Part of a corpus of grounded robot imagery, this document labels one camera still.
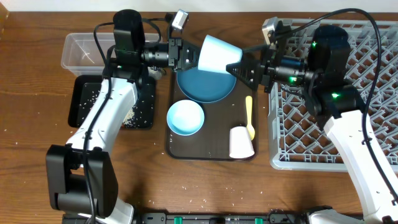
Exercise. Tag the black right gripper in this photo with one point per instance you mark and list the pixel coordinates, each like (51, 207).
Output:
(267, 72)

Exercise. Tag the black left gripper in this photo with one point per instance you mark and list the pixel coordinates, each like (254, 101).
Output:
(175, 53)

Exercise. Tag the light blue cup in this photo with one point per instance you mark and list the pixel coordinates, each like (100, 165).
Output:
(216, 54)

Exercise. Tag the yellow plastic spoon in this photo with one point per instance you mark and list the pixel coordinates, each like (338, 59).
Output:
(249, 126)

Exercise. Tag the dark blue plate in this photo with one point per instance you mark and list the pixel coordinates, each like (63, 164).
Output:
(205, 87)

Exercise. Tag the light blue rice bowl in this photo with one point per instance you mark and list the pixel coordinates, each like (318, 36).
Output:
(185, 117)

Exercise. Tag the pink cup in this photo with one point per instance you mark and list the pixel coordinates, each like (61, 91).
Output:
(240, 144)

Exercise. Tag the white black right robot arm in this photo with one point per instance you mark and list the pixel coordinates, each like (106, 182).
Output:
(337, 107)

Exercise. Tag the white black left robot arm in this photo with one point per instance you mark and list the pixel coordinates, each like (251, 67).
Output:
(80, 174)

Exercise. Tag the grey dishwasher rack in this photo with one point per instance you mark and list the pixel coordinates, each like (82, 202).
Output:
(296, 142)

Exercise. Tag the clear plastic waste bin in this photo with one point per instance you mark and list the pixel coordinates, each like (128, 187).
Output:
(81, 55)

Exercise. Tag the dark brown serving tray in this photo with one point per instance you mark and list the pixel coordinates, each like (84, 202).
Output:
(211, 142)

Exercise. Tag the white rice pile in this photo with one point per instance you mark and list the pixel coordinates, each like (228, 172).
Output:
(129, 120)

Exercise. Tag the black rectangular tray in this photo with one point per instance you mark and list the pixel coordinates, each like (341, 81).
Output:
(86, 90)

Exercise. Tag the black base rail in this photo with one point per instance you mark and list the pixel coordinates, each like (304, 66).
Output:
(325, 215)

